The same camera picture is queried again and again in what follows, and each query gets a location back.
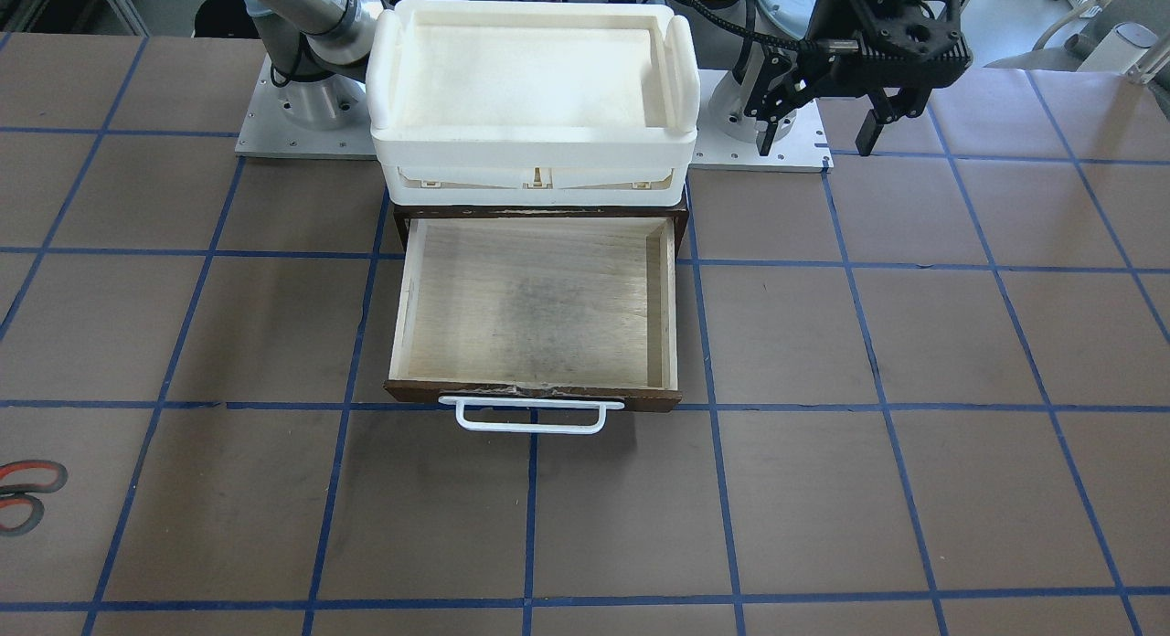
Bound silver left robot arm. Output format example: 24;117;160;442
665;0;973;155

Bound grey orange scissors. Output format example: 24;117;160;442
1;459;69;537

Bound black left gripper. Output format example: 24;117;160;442
742;0;973;155

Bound white plastic tray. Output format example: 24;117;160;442
365;0;698;207

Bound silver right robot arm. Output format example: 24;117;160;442
243;0;388;131

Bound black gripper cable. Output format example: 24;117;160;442
672;0;860;54

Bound wooden drawer with white handle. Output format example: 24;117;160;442
384;216;682;417

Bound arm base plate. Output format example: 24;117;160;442
235;58;376;160
687;68;835;173

